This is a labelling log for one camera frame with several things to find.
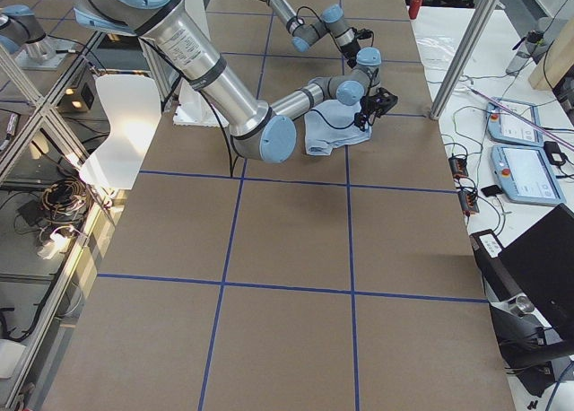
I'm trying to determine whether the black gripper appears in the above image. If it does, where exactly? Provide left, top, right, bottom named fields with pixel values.
left=353, top=87, right=398, bottom=131
left=340, top=45, right=361, bottom=68

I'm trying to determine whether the light blue button shirt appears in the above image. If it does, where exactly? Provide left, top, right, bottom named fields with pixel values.
left=304, top=81, right=372, bottom=156

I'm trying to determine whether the clear plastic bag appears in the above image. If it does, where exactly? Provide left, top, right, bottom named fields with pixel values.
left=415, top=34, right=457, bottom=71

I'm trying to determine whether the blue teach pendant far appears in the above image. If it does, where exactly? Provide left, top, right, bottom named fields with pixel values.
left=486, top=97, right=544, bottom=147

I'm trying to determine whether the blue teach pendant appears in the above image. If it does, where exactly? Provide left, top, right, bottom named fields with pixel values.
left=486, top=97, right=544, bottom=147
left=491, top=144, right=566, bottom=206

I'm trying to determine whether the blue teach pendant near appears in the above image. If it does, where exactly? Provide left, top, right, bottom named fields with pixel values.
left=491, top=144, right=566, bottom=206

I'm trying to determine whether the reacher grabber stick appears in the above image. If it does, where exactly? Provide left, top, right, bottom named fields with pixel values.
left=469, top=88, right=574, bottom=152

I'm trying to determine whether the black laptop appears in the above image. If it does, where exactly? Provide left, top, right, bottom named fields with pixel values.
left=499, top=204, right=573, bottom=339

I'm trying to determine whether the grey aluminium frame post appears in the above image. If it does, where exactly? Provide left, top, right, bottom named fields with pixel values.
left=429, top=0, right=500, bottom=120

